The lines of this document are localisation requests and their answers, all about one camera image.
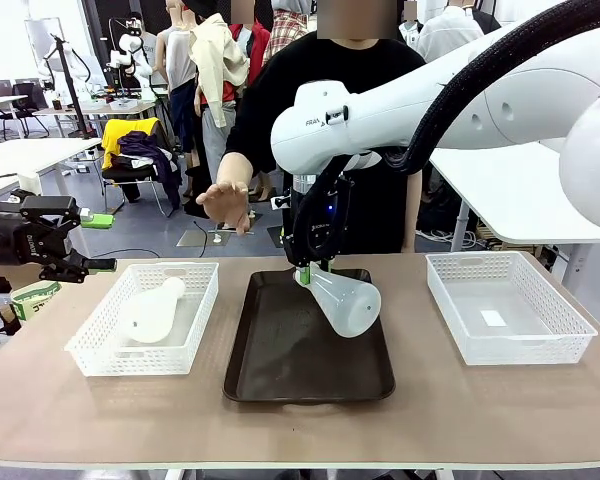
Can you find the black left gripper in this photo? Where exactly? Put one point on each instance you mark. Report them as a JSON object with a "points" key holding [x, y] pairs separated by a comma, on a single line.
{"points": [[35, 235]]}

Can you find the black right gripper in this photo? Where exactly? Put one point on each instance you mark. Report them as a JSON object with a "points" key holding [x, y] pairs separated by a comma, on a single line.
{"points": [[331, 220]]}

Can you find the translucent white conical flask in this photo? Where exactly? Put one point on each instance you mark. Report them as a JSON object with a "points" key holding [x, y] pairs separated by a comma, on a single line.
{"points": [[150, 320], [350, 305]]}

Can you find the person's right forearm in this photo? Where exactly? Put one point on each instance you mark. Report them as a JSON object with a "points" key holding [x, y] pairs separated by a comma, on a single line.
{"points": [[235, 170]]}

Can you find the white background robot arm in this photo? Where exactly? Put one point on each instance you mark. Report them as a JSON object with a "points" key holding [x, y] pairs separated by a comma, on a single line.
{"points": [[62, 55]]}

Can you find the person's left forearm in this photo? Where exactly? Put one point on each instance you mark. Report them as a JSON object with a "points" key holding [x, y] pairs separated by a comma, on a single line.
{"points": [[411, 215]]}

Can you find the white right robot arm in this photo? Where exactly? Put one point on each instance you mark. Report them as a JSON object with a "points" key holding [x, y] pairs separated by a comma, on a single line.
{"points": [[480, 85]]}

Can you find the person's right hand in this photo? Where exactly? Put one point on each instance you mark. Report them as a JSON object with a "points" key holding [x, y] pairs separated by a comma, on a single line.
{"points": [[225, 205]]}

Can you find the black metal chair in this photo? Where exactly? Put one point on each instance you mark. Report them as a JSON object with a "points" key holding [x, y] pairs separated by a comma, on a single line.
{"points": [[125, 175]]}

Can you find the green printed paper bag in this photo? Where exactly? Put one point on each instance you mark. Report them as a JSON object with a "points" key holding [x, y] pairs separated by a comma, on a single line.
{"points": [[35, 300]]}

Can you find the dark brown plastic tray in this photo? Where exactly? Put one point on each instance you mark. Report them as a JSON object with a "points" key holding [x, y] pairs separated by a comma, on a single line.
{"points": [[280, 350]]}

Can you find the dark purple garment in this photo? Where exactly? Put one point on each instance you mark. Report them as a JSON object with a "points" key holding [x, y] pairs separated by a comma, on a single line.
{"points": [[145, 145]]}

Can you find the yellow garment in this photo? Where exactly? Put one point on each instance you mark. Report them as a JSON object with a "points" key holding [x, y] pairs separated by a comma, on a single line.
{"points": [[112, 135]]}

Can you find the long white table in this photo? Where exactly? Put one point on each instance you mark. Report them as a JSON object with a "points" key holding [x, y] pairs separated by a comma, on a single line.
{"points": [[30, 155]]}

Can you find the white perforated plastic basket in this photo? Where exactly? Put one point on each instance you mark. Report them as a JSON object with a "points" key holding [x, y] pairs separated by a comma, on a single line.
{"points": [[145, 362], [520, 352]]}

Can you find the black office chair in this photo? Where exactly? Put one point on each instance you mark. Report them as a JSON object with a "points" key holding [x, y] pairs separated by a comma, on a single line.
{"points": [[0, 90], [30, 105]]}

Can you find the black tripod stand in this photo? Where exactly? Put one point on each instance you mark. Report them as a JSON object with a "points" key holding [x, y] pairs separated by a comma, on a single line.
{"points": [[72, 85]]}

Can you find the small white desk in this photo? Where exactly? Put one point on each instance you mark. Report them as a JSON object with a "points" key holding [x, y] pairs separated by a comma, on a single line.
{"points": [[0, 100]]}

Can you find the person in black sweater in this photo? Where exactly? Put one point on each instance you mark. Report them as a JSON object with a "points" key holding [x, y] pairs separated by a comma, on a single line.
{"points": [[275, 100]]}

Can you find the white rectangular label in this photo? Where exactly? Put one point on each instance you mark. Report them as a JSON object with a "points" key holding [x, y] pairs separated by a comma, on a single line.
{"points": [[493, 318]]}

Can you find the white humanoid robot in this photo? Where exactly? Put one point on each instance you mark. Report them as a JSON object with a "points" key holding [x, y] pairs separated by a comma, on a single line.
{"points": [[130, 50]]}

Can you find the wide white table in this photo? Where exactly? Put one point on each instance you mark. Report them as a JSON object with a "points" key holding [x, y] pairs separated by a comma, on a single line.
{"points": [[505, 200]]}

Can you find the mannequin with white tank top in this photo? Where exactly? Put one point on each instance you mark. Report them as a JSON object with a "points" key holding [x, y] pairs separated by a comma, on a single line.
{"points": [[180, 55]]}

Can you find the grey framed display board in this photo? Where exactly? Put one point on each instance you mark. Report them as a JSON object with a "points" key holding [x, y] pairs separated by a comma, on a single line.
{"points": [[42, 30]]}

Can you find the mannequin with cream jacket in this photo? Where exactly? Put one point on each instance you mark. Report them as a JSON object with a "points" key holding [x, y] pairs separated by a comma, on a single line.
{"points": [[215, 55]]}

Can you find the mannequin with red jacket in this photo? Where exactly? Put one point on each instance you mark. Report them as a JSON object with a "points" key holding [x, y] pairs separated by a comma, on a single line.
{"points": [[257, 45]]}

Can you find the mannequin with plaid shirt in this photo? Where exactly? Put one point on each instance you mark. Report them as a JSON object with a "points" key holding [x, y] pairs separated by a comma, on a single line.
{"points": [[285, 30]]}

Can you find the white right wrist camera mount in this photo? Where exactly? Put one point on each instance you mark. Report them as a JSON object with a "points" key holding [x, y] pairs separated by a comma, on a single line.
{"points": [[280, 202]]}

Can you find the grey floor base plate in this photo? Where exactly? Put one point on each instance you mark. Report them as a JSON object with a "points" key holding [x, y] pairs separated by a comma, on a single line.
{"points": [[200, 238]]}

